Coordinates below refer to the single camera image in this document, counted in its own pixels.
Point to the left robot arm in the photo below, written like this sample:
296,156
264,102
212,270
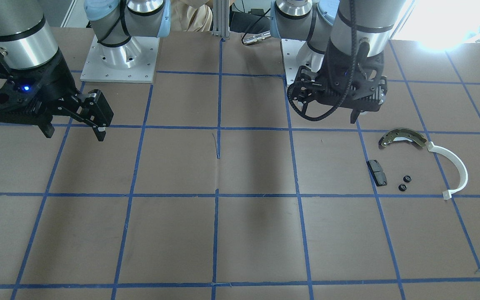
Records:
352,42

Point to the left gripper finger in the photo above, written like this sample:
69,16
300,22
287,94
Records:
354,116
305,89

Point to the olive brake shoe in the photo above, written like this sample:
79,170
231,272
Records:
402,135

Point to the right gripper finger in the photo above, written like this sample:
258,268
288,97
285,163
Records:
47,129
92,109

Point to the black bearing gear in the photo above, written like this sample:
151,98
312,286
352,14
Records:
407,178
402,187

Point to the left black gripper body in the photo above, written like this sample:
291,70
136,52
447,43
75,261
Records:
335,62

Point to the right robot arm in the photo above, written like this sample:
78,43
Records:
27,39

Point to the seated person in beige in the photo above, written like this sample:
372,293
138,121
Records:
191,15

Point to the white curved plastic piece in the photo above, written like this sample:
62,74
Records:
457,162

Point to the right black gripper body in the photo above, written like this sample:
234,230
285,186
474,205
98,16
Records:
55,81

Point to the black brake pad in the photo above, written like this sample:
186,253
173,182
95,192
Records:
377,173

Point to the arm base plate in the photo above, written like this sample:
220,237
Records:
133,62
297,53

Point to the aluminium frame post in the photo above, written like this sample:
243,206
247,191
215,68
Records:
220,12

